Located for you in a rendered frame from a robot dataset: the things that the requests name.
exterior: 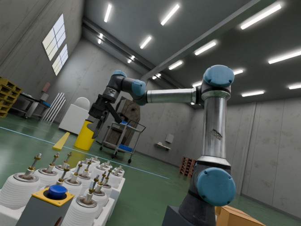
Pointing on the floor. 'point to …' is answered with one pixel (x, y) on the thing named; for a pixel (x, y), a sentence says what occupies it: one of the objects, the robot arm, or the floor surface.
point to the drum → (84, 137)
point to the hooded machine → (75, 116)
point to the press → (126, 116)
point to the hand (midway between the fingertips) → (95, 136)
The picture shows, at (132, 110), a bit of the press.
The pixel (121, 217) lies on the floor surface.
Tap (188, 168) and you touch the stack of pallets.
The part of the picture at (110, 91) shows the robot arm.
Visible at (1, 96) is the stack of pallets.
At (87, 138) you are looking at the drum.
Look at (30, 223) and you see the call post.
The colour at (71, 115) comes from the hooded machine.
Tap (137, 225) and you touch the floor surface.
